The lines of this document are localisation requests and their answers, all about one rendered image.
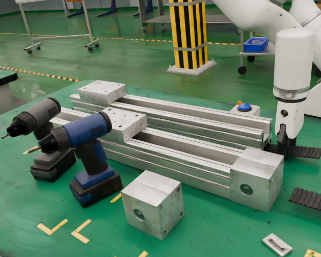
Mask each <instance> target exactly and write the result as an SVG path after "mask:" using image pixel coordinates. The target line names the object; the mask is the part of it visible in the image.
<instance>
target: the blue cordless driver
mask: <svg viewBox="0 0 321 257"><path fill-rule="evenodd" d="M111 130H112V123H111V120H110V118H109V116H108V114H107V113H105V112H103V111H101V112H99V113H97V112H96V113H94V114H91V115H88V116H86V117H83V118H80V119H77V120H75V121H72V122H69V123H67V124H64V125H62V128H61V127H58V128H55V129H53V130H50V131H51V132H50V134H49V135H47V136H46V137H44V138H43V139H41V140H40V141H38V145H39V147H36V148H34V149H31V150H29V151H28V153H32V152H34V151H37V150H41V151H42V153H47V152H53V151H58V152H60V153H62V152H64V151H66V150H69V148H71V149H73V151H74V153H75V155H76V157H77V158H78V159H81V161H82V163H83V165H84V167H85V170H84V171H82V172H79V173H77V174H75V175H74V180H73V181H71V182H70V185H69V188H70V191H71V192H72V194H73V196H74V198H75V199H76V200H77V201H78V203H79V204H80V205H81V206H82V208H84V209H85V208H87V207H89V206H91V205H93V204H95V203H97V202H99V201H100V200H102V199H104V198H106V197H108V196H110V195H112V194H114V193H116V192H118V191H120V190H121V189H122V188H123V187H122V182H121V177H120V174H118V173H117V172H116V171H115V170H114V169H113V168H112V167H111V166H109V165H108V163H107V161H106V159H107V156H106V154H105V151H104V149H103V147H102V145H101V142H100V140H98V139H97V138H99V137H102V136H104V135H106V134H107V133H110V132H111Z"/></svg>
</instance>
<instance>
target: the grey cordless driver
mask: <svg viewBox="0 0 321 257"><path fill-rule="evenodd" d="M60 112H61V106H60V103H59V102H58V101H57V100H56V99H55V98H53V97H48V98H45V99H43V100H41V101H40V102H38V103H36V104H34V105H33V106H31V107H29V108H28V109H26V110H24V111H23V112H21V113H20V114H19V115H17V116H15V117H14V118H13V119H12V120H13V122H12V123H11V124H10V125H9V126H8V128H7V134H5V135H4V136H2V137H1V138H2V139H4V138H6V137H7V136H11V137H17V136H20V135H24V136H25V135H28V134H30V133H31V132H33V133H34V135H35V137H36V139H37V140H41V139H43V138H44V137H46V136H47V135H49V134H50V132H51V131H50V130H53V129H55V127H54V125H53V123H52V122H49V121H50V120H51V119H53V118H54V117H56V116H57V115H58V114H59V113H60ZM34 162H35V163H34V164H33V165H32V166H31V168H30V172H31V175H33V176H34V179H35V180H39V181H44V182H50V183H53V182H55V181H56V180H57V179H58V178H59V177H60V176H61V175H62V174H63V173H64V172H65V171H66V170H67V169H69V168H70V167H71V166H72V165H73V164H74V163H75V162H76V158H75V154H74V151H73V149H71V148H69V150H66V151H64V152H62V153H60V152H58V151H53V152H47V153H40V154H39V155H38V156H36V157H35V158H34Z"/></svg>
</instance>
